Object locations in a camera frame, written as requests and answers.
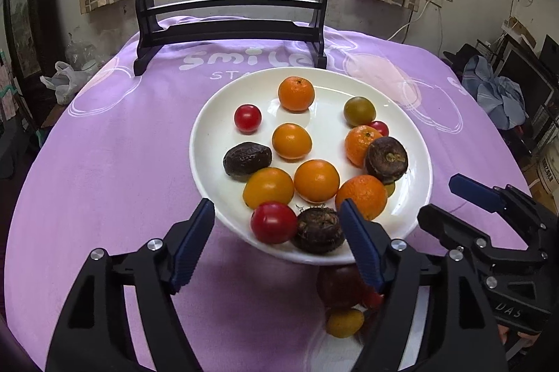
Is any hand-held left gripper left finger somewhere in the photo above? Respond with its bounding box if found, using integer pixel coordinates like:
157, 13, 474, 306
46, 198, 217, 372

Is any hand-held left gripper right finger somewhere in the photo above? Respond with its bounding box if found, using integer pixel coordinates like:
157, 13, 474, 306
338, 198, 509, 372

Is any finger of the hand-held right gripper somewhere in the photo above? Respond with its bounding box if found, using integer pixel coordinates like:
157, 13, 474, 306
448, 174, 559, 233
416, 203, 547, 267

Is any dark wrinkled passion fruit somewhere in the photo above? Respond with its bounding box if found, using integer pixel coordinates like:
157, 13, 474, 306
291, 205, 347, 255

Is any mandarin orange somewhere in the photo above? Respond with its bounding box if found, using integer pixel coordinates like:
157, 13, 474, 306
334, 175, 389, 222
344, 125, 383, 169
278, 76, 316, 113

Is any large red cherry tomato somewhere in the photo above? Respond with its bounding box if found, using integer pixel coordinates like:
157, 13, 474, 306
250, 201, 299, 245

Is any round dark passion fruit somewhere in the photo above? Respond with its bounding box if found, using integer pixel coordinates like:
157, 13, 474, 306
364, 136, 409, 185

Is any large orange tomato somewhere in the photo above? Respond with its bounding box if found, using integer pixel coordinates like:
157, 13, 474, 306
242, 167, 295, 211

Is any elongated dark passion fruit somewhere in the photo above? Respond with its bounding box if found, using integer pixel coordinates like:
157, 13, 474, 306
223, 141, 273, 181

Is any white oval plate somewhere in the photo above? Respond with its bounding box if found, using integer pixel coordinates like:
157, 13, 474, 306
189, 67, 433, 266

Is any person's right hand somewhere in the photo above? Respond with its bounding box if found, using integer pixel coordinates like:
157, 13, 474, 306
497, 324, 541, 352

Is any dark purple tomato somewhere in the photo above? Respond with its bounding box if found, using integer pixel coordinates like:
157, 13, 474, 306
316, 265, 368, 310

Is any orange cherry tomato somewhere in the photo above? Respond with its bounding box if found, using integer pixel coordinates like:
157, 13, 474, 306
271, 123, 313, 161
293, 159, 341, 203

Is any yellow-green cherry tomato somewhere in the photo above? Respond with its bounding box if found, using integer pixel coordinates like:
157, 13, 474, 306
325, 307, 365, 339

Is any blue crumpled clothing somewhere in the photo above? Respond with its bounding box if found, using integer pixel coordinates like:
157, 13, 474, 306
461, 54, 530, 131

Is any purple tablecloth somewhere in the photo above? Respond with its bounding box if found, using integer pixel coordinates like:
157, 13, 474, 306
3, 16, 536, 372

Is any black monitor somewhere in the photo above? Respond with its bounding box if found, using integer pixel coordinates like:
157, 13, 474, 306
497, 35, 557, 113

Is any green cherry tomato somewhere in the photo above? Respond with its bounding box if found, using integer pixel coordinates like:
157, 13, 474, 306
343, 96, 377, 127

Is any white plastic bag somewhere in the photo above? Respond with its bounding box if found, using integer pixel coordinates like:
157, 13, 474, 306
39, 60, 91, 106

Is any white power cable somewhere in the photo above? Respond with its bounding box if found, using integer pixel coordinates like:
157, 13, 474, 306
385, 0, 431, 44

